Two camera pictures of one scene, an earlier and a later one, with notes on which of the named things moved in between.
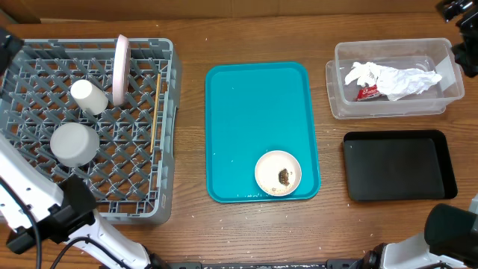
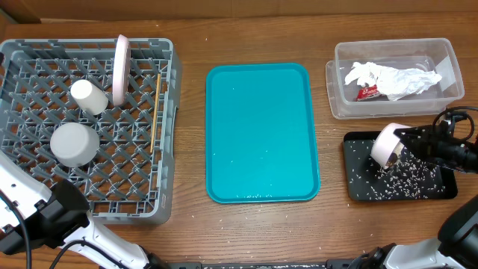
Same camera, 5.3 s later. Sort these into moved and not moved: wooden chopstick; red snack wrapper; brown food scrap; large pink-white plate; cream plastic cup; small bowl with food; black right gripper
Moved: small bowl with food; brown food scrap; black right gripper
Not moved: red snack wrapper; large pink-white plate; cream plastic cup; wooden chopstick
